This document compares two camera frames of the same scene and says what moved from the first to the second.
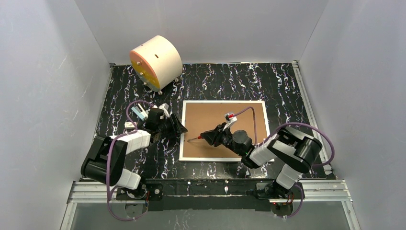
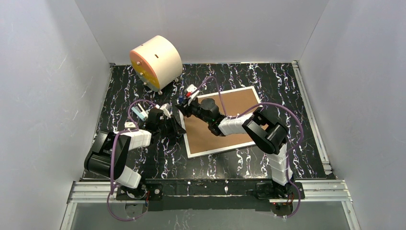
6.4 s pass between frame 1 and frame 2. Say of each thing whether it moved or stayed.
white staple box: stayed
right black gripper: moved
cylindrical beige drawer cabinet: stayed
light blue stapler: stayed
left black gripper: stayed
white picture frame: moved
